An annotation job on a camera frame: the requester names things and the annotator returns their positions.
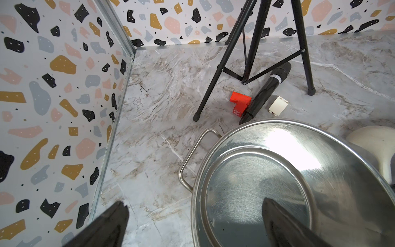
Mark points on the black perforated music stand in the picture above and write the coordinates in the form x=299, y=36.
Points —
x=238, y=30

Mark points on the small red block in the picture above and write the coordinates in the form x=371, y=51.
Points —
x=241, y=103

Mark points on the cream plastic ladle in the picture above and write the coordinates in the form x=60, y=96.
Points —
x=380, y=142

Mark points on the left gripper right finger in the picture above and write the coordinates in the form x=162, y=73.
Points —
x=284, y=230

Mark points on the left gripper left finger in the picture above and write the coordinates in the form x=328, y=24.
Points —
x=107, y=230

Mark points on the stainless steel soup pot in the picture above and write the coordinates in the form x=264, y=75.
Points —
x=331, y=186

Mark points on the small cream white block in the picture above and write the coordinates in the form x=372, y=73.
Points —
x=277, y=105

